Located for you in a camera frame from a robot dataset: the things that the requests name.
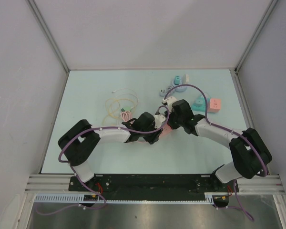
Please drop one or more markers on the teal triangular power strip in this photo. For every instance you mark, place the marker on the teal triangular power strip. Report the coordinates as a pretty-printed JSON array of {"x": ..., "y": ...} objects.
[{"x": 206, "y": 98}]

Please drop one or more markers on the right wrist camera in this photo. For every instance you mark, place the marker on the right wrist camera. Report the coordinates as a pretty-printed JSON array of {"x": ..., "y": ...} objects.
[{"x": 169, "y": 100}]

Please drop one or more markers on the pink power strip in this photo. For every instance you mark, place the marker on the pink power strip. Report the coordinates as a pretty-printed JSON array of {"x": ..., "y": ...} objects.
[{"x": 146, "y": 142}]

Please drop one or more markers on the green charger plug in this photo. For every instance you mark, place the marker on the green charger plug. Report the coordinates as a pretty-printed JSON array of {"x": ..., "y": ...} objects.
[{"x": 126, "y": 109}]

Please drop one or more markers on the blue round power strip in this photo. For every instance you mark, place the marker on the blue round power strip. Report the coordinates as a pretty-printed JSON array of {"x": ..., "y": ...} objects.
[{"x": 170, "y": 88}]

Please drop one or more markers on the white square adapter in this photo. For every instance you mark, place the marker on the white square adapter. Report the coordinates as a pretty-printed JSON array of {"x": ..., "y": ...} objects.
[{"x": 185, "y": 79}]

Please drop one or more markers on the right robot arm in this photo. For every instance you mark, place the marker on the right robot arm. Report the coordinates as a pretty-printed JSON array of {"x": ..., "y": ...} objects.
[{"x": 249, "y": 153}]

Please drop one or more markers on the pink square adapter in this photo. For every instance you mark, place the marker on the pink square adapter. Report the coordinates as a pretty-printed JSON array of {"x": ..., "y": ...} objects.
[{"x": 166, "y": 130}]

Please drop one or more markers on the light teal charger plug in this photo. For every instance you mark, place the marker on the light teal charger plug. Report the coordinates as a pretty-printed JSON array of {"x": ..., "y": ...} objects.
[{"x": 199, "y": 102}]

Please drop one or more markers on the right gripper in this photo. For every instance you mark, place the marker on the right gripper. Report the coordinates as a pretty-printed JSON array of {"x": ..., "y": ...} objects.
[{"x": 169, "y": 120}]

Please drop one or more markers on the pink cube socket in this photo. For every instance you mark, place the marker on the pink cube socket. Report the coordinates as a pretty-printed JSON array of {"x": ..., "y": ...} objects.
[{"x": 214, "y": 105}]

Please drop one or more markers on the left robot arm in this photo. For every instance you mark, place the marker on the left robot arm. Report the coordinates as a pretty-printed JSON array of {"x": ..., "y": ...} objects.
[{"x": 80, "y": 141}]

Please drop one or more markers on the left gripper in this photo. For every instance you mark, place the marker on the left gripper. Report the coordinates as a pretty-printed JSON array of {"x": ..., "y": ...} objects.
[{"x": 153, "y": 136}]

